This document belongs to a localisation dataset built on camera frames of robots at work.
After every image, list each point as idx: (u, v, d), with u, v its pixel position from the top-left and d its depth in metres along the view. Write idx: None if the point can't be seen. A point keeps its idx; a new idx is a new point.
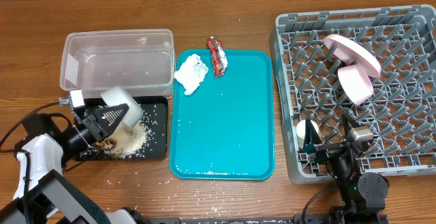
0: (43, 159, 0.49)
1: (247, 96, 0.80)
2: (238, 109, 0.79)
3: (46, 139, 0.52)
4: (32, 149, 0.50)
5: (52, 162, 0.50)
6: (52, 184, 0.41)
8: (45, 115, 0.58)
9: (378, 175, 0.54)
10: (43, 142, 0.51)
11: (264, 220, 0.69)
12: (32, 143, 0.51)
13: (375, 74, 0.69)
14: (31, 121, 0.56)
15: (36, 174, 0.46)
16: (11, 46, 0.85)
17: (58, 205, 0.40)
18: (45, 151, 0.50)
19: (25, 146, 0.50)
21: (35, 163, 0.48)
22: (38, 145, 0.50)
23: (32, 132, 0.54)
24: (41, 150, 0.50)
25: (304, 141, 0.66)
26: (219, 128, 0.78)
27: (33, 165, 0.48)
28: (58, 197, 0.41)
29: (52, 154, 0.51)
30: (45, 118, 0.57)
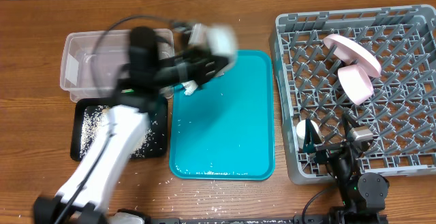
0: (114, 154, 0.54)
1: (247, 96, 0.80)
2: (238, 110, 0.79)
3: (137, 124, 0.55)
4: (116, 131, 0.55)
5: (122, 156, 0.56)
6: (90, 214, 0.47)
8: (148, 63, 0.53)
9: (378, 175, 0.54)
10: (133, 126, 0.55)
11: (264, 220, 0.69)
12: (122, 121, 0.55)
13: (374, 74, 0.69)
14: (136, 61, 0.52)
15: (91, 180, 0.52)
16: (11, 46, 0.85)
17: None
18: (126, 142, 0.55)
19: (115, 119, 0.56)
21: (105, 155, 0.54)
22: (123, 129, 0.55)
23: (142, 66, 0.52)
24: (119, 144, 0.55)
25: (304, 141, 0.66)
26: (219, 128, 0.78)
27: (102, 160, 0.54)
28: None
29: (126, 148, 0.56)
30: (148, 65, 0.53)
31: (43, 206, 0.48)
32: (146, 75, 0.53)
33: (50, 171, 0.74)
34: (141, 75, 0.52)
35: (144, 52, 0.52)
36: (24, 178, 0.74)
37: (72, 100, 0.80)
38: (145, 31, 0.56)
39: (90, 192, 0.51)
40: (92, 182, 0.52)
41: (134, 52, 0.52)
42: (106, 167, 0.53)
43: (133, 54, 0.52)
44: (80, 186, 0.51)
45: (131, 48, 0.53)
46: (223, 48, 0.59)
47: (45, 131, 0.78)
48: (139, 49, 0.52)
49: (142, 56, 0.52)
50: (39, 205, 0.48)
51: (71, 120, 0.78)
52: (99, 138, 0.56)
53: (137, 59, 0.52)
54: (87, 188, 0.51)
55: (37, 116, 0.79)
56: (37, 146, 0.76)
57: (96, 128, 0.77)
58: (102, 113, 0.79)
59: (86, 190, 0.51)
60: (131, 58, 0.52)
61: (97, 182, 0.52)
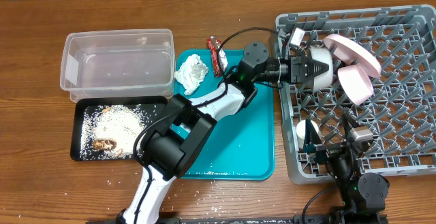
0: (222, 106, 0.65)
1: (258, 100, 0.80)
2: (248, 115, 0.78)
3: (238, 100, 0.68)
4: (229, 94, 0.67)
5: (222, 112, 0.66)
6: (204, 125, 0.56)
8: (255, 72, 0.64)
9: (378, 175, 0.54)
10: (235, 101, 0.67)
11: (264, 220, 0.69)
12: (234, 89, 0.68)
13: (375, 74, 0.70)
14: (245, 69, 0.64)
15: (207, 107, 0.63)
16: (11, 46, 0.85)
17: (192, 136, 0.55)
18: (230, 104, 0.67)
19: (230, 87, 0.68)
21: (219, 101, 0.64)
22: (233, 96, 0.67)
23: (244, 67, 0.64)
24: (228, 103, 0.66)
25: (304, 141, 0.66)
26: (226, 131, 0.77)
27: (217, 103, 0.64)
28: (197, 132, 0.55)
29: (228, 108, 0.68)
30: (255, 75, 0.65)
31: (177, 99, 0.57)
32: (250, 81, 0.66)
33: (49, 171, 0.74)
34: (244, 79, 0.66)
35: (255, 65, 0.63)
36: (24, 178, 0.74)
37: (72, 100, 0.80)
38: (256, 46, 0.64)
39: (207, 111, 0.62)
40: (210, 108, 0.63)
41: (246, 62, 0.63)
42: (216, 107, 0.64)
43: (244, 63, 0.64)
44: (203, 102, 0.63)
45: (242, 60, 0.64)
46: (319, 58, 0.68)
47: (44, 131, 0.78)
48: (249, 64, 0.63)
49: (250, 69, 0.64)
50: (175, 98, 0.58)
51: (71, 120, 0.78)
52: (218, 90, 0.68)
53: (246, 68, 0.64)
54: (206, 107, 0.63)
55: (36, 116, 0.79)
56: (36, 146, 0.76)
57: (96, 128, 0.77)
58: (102, 113, 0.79)
59: (206, 107, 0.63)
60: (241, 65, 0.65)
61: (210, 109, 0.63)
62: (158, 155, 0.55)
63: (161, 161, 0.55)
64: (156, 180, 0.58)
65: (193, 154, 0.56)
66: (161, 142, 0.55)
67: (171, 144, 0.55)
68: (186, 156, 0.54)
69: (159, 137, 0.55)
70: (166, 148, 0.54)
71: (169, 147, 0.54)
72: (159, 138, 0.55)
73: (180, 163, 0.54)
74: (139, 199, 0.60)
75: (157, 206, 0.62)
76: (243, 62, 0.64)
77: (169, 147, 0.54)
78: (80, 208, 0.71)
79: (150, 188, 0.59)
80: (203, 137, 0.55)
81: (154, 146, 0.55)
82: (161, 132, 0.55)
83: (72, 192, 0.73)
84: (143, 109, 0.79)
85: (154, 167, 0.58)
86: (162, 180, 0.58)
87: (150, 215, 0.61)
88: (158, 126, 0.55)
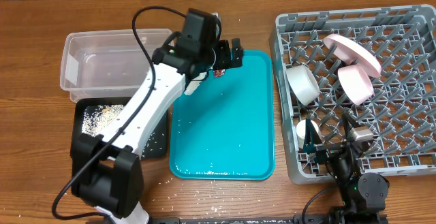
0: (154, 109, 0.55)
1: (240, 88, 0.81)
2: (232, 104, 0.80)
3: (176, 84, 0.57)
4: (159, 86, 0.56)
5: (154, 116, 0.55)
6: (123, 166, 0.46)
8: (201, 30, 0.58)
9: (378, 175, 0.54)
10: (172, 90, 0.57)
11: (264, 220, 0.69)
12: (163, 73, 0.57)
13: (374, 74, 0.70)
14: (191, 26, 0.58)
15: (129, 127, 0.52)
16: (11, 46, 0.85)
17: (116, 179, 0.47)
18: (165, 97, 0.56)
19: (157, 73, 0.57)
21: (145, 107, 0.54)
22: (166, 85, 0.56)
23: (191, 24, 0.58)
24: (161, 96, 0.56)
25: (304, 141, 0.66)
26: (208, 120, 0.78)
27: (140, 116, 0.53)
28: (118, 176, 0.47)
29: (164, 104, 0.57)
30: (201, 35, 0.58)
31: (82, 143, 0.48)
32: (193, 43, 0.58)
33: (49, 171, 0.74)
34: (185, 41, 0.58)
35: (204, 20, 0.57)
36: (24, 178, 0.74)
37: (72, 100, 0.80)
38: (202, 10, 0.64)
39: (129, 138, 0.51)
40: (133, 129, 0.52)
41: (192, 17, 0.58)
42: (143, 118, 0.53)
43: (189, 22, 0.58)
44: (119, 129, 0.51)
45: (189, 16, 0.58)
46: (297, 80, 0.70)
47: (45, 131, 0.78)
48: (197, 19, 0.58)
49: (199, 24, 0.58)
50: (81, 141, 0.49)
51: (71, 120, 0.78)
52: (141, 90, 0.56)
53: (194, 25, 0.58)
54: (126, 134, 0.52)
55: (37, 116, 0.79)
56: (36, 146, 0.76)
57: (96, 128, 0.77)
58: (102, 113, 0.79)
59: (125, 135, 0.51)
60: (187, 23, 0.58)
61: (135, 131, 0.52)
62: (95, 201, 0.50)
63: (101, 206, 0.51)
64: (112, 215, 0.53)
65: (131, 193, 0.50)
66: (90, 191, 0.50)
67: (101, 191, 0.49)
68: (120, 200, 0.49)
69: (86, 187, 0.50)
70: (98, 195, 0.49)
71: (101, 194, 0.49)
72: (86, 188, 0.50)
73: (118, 206, 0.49)
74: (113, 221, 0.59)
75: (137, 216, 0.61)
76: (189, 16, 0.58)
77: (100, 194, 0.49)
78: (80, 208, 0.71)
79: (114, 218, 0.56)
80: (127, 178, 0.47)
81: (84, 195, 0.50)
82: (86, 182, 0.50)
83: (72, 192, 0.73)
84: None
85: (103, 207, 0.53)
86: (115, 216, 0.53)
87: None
88: (81, 178, 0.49)
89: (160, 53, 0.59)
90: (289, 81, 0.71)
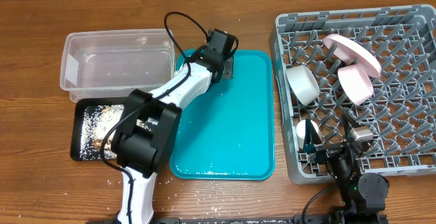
0: (191, 87, 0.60)
1: (240, 88, 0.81)
2: (232, 104, 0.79)
3: (206, 78, 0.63)
4: (194, 75, 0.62)
5: (188, 97, 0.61)
6: (170, 116, 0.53)
8: (225, 46, 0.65)
9: (378, 175, 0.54)
10: (201, 82, 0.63)
11: (264, 220, 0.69)
12: (198, 67, 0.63)
13: (374, 74, 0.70)
14: (217, 41, 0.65)
15: (173, 94, 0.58)
16: (11, 46, 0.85)
17: (160, 129, 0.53)
18: (198, 85, 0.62)
19: (194, 65, 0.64)
21: (183, 87, 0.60)
22: (199, 75, 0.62)
23: (216, 39, 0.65)
24: (196, 82, 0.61)
25: (304, 141, 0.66)
26: (208, 119, 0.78)
27: (181, 88, 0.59)
28: (163, 125, 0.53)
29: (195, 90, 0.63)
30: (224, 48, 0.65)
31: (135, 95, 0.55)
32: (217, 56, 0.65)
33: (50, 171, 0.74)
34: (210, 52, 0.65)
35: (227, 37, 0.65)
36: (24, 178, 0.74)
37: (72, 100, 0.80)
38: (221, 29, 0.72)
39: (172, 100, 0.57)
40: (173, 97, 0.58)
41: (218, 33, 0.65)
42: (182, 92, 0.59)
43: (215, 36, 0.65)
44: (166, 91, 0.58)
45: (214, 32, 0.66)
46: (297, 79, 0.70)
47: (45, 131, 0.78)
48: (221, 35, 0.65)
49: (223, 39, 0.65)
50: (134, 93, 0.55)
51: (71, 120, 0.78)
52: (181, 72, 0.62)
53: (219, 40, 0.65)
54: (169, 97, 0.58)
55: (36, 116, 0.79)
56: (36, 146, 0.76)
57: (96, 128, 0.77)
58: (102, 113, 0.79)
59: (169, 97, 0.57)
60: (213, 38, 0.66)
61: (176, 97, 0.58)
62: (130, 154, 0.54)
63: (135, 162, 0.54)
64: (137, 180, 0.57)
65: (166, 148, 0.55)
66: (130, 142, 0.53)
67: (141, 143, 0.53)
68: (158, 152, 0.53)
69: (127, 138, 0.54)
70: (137, 145, 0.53)
71: (140, 146, 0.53)
72: (127, 139, 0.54)
73: (154, 160, 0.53)
74: (128, 201, 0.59)
75: (147, 205, 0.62)
76: (215, 33, 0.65)
77: (139, 145, 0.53)
78: (79, 208, 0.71)
79: (134, 189, 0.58)
80: (170, 128, 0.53)
81: (122, 147, 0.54)
82: (127, 133, 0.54)
83: (72, 192, 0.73)
84: None
85: (133, 168, 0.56)
86: (143, 177, 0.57)
87: (143, 212, 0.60)
88: (124, 128, 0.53)
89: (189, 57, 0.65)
90: (289, 81, 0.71)
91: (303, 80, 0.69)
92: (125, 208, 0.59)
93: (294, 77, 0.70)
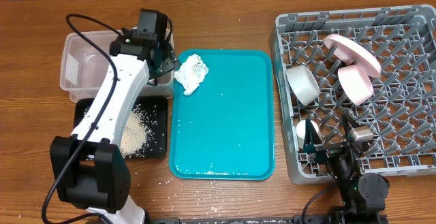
0: (123, 96, 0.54)
1: (240, 89, 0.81)
2: (231, 104, 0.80)
3: (139, 71, 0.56)
4: (122, 77, 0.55)
5: (127, 101, 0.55)
6: (105, 156, 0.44)
8: (156, 24, 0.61)
9: (378, 175, 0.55)
10: (136, 79, 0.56)
11: (264, 220, 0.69)
12: (123, 63, 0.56)
13: (374, 74, 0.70)
14: (146, 21, 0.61)
15: (107, 110, 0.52)
16: (11, 46, 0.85)
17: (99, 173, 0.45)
18: (131, 85, 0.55)
19: (118, 64, 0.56)
21: (116, 97, 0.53)
22: (129, 73, 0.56)
23: (144, 19, 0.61)
24: (129, 82, 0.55)
25: (304, 141, 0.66)
26: (208, 120, 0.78)
27: (111, 109, 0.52)
28: (101, 170, 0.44)
29: (131, 93, 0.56)
30: (157, 27, 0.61)
31: (56, 148, 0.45)
32: (150, 35, 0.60)
33: (50, 171, 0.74)
34: (142, 34, 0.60)
35: (157, 14, 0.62)
36: (24, 178, 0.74)
37: (73, 100, 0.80)
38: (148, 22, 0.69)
39: (103, 131, 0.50)
40: (105, 121, 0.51)
41: (146, 13, 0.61)
42: (114, 109, 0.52)
43: (143, 18, 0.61)
44: (92, 124, 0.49)
45: (142, 12, 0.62)
46: (295, 80, 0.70)
47: (45, 131, 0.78)
48: (149, 14, 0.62)
49: (152, 18, 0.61)
50: (55, 146, 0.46)
51: (71, 120, 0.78)
52: (105, 82, 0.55)
53: (148, 19, 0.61)
54: (99, 129, 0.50)
55: (37, 116, 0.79)
56: (36, 146, 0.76)
57: None
58: None
59: (99, 129, 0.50)
60: (141, 19, 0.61)
61: (107, 124, 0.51)
62: (84, 203, 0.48)
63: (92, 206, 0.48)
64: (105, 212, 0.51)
65: (119, 183, 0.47)
66: (77, 193, 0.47)
67: (89, 188, 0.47)
68: (109, 195, 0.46)
69: (74, 188, 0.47)
70: (86, 195, 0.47)
71: (88, 193, 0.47)
72: (72, 190, 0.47)
73: (110, 199, 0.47)
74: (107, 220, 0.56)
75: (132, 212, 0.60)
76: (142, 13, 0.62)
77: (86, 192, 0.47)
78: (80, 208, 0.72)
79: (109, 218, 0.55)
80: (110, 170, 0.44)
81: (73, 200, 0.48)
82: (71, 185, 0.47)
83: None
84: (143, 109, 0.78)
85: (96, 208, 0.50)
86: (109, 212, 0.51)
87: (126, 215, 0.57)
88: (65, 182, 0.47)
89: (116, 44, 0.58)
90: (289, 81, 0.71)
91: (302, 81, 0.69)
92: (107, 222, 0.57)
93: (292, 78, 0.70)
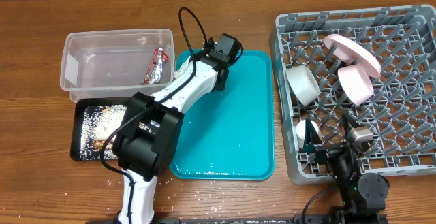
0: (196, 86, 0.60)
1: (241, 88, 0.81)
2: (232, 105, 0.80)
3: (211, 77, 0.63)
4: (199, 75, 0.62)
5: (191, 97, 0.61)
6: (172, 119, 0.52)
8: (231, 49, 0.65)
9: (378, 175, 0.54)
10: (206, 82, 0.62)
11: (264, 220, 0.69)
12: (204, 66, 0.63)
13: (375, 74, 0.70)
14: (223, 45, 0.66)
15: (178, 93, 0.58)
16: (11, 46, 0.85)
17: (161, 132, 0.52)
18: (202, 84, 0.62)
19: (198, 65, 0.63)
21: (188, 87, 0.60)
22: (204, 75, 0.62)
23: (223, 42, 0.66)
24: (201, 82, 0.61)
25: (304, 141, 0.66)
26: (210, 120, 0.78)
27: (184, 90, 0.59)
28: (165, 129, 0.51)
29: (199, 91, 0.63)
30: (231, 51, 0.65)
31: (137, 99, 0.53)
32: (224, 57, 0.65)
33: (50, 171, 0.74)
34: (217, 54, 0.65)
35: (234, 41, 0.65)
36: (24, 178, 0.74)
37: (72, 100, 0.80)
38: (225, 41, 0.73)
39: (174, 103, 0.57)
40: (177, 99, 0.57)
41: (225, 37, 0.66)
42: (185, 94, 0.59)
43: (223, 40, 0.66)
44: (167, 95, 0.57)
45: (223, 35, 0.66)
46: (295, 81, 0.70)
47: (45, 131, 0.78)
48: (229, 39, 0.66)
49: (231, 43, 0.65)
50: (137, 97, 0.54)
51: (71, 120, 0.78)
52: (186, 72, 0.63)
53: (225, 43, 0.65)
54: (172, 100, 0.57)
55: (36, 116, 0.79)
56: (36, 146, 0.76)
57: (96, 128, 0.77)
58: (102, 113, 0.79)
59: (172, 100, 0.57)
60: (221, 40, 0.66)
61: (178, 101, 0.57)
62: (130, 158, 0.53)
63: (136, 164, 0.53)
64: (137, 182, 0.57)
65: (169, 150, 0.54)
66: (131, 145, 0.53)
67: (143, 146, 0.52)
68: (158, 156, 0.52)
69: (130, 141, 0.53)
70: (139, 150, 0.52)
71: (141, 149, 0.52)
72: (129, 141, 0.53)
73: (154, 166, 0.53)
74: (128, 203, 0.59)
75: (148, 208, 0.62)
76: (223, 37, 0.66)
77: (140, 150, 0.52)
78: (79, 208, 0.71)
79: (134, 192, 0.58)
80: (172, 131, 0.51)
81: (125, 151, 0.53)
82: (129, 137, 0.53)
83: (71, 192, 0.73)
84: None
85: (134, 169, 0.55)
86: (143, 180, 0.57)
87: (143, 214, 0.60)
88: (125, 131, 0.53)
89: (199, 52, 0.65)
90: (289, 81, 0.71)
91: (302, 82, 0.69)
92: (126, 208, 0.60)
93: (292, 79, 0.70)
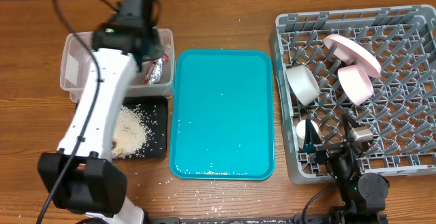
0: (107, 98, 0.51)
1: (241, 88, 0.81)
2: (232, 105, 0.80)
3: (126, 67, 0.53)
4: (107, 74, 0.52)
5: (115, 101, 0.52)
6: (95, 172, 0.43)
8: (141, 7, 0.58)
9: (378, 175, 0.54)
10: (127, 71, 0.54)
11: (264, 220, 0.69)
12: (108, 61, 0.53)
13: (374, 74, 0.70)
14: (131, 5, 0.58)
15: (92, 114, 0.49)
16: (11, 46, 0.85)
17: (92, 189, 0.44)
18: (118, 84, 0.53)
19: (100, 61, 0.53)
21: (100, 99, 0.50)
22: (114, 72, 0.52)
23: (131, 1, 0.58)
24: (115, 80, 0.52)
25: (304, 141, 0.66)
26: (208, 120, 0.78)
27: (97, 106, 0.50)
28: (92, 184, 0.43)
29: (118, 92, 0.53)
30: (140, 8, 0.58)
31: (44, 163, 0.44)
32: (137, 20, 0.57)
33: None
34: (127, 18, 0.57)
35: None
36: (24, 178, 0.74)
37: (73, 100, 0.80)
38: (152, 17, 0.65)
39: (91, 144, 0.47)
40: (91, 131, 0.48)
41: None
42: (99, 119, 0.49)
43: None
44: (78, 137, 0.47)
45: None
46: (295, 81, 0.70)
47: (45, 131, 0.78)
48: None
49: (139, 0, 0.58)
50: (44, 161, 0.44)
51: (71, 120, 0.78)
52: (88, 84, 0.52)
53: (133, 3, 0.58)
54: (86, 140, 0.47)
55: (37, 116, 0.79)
56: (37, 146, 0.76)
57: None
58: None
59: (86, 143, 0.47)
60: (126, 1, 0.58)
61: (94, 133, 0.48)
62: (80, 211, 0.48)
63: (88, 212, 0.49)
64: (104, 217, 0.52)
65: (112, 193, 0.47)
66: (72, 203, 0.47)
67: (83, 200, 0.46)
68: (103, 203, 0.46)
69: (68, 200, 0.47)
70: (81, 203, 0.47)
71: (83, 203, 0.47)
72: (67, 201, 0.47)
73: (105, 207, 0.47)
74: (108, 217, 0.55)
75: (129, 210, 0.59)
76: None
77: (81, 201, 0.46)
78: None
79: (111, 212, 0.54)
80: (101, 184, 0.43)
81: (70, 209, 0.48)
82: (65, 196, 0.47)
83: None
84: (143, 109, 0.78)
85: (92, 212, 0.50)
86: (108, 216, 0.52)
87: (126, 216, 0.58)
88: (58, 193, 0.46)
89: (98, 36, 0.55)
90: (289, 81, 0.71)
91: (302, 82, 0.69)
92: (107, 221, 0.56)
93: (292, 79, 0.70)
